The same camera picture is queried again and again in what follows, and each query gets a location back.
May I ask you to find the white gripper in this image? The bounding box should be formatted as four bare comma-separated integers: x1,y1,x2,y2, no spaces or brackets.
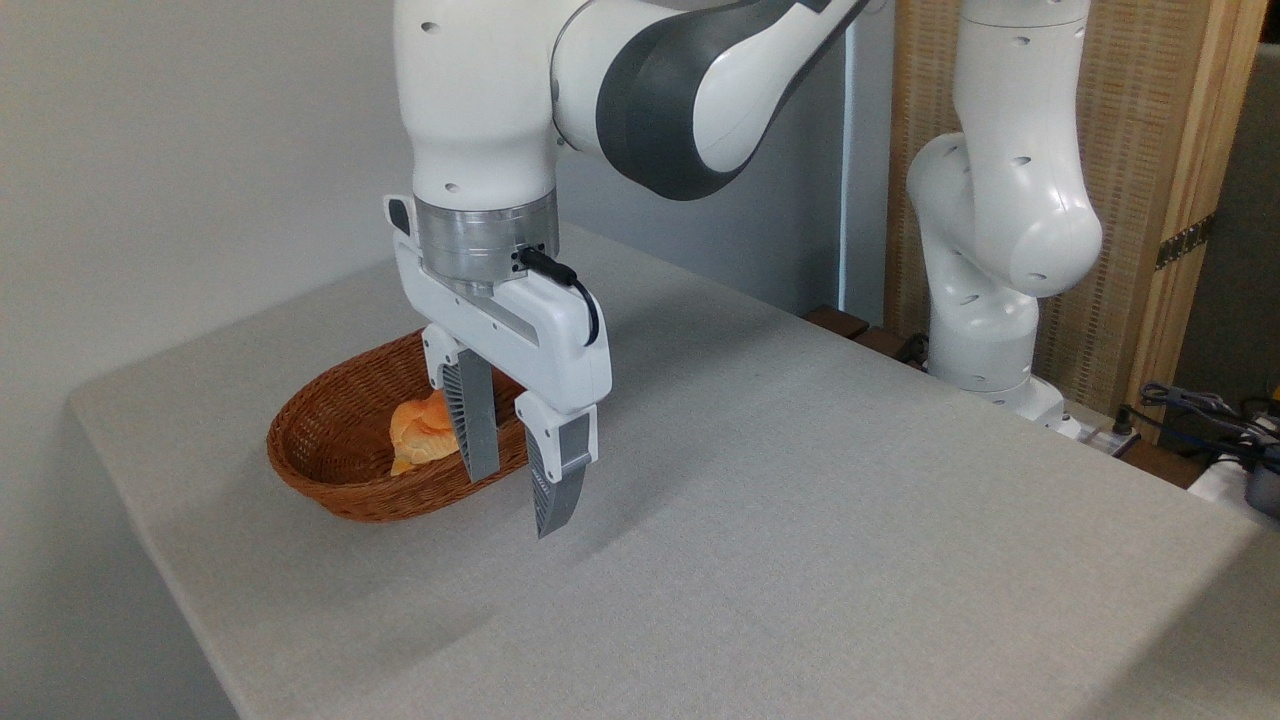
385,194,613,539

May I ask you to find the orange knotted bread roll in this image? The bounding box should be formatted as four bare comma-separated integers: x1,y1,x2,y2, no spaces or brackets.
389,390,462,467

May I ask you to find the brown wicker basket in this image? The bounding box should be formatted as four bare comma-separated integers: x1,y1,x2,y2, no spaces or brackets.
267,328,533,523

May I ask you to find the grey tablecloth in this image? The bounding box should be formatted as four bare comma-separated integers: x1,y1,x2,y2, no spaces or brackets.
68,222,1280,720

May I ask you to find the wooden woven folding screen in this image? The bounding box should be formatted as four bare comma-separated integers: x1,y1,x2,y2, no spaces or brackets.
885,0,1269,441

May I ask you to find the metal screen hinge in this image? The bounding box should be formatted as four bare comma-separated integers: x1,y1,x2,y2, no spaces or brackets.
1155,213,1216,271

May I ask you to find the dark grey metal pot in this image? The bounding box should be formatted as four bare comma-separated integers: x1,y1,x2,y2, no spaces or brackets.
1243,455,1280,519

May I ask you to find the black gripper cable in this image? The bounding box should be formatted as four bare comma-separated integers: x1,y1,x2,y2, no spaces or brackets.
517,247,601,348

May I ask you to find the black cable bundle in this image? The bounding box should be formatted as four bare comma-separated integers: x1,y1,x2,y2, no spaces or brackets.
1115,382,1280,471

